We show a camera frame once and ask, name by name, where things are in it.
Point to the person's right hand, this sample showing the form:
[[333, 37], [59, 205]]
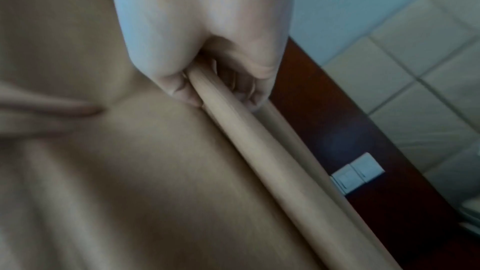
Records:
[[195, 11]]

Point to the person's left hand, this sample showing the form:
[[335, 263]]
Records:
[[45, 111]]

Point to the brown curtain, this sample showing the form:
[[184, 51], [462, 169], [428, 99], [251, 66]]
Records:
[[112, 188]]

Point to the beige padded headboard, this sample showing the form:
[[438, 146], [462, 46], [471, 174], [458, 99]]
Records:
[[412, 70]]

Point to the dark red wooden wall panel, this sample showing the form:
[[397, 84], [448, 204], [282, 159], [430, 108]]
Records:
[[337, 120]]

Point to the white light switch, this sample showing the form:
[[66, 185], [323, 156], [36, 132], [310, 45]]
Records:
[[369, 166], [347, 180]]

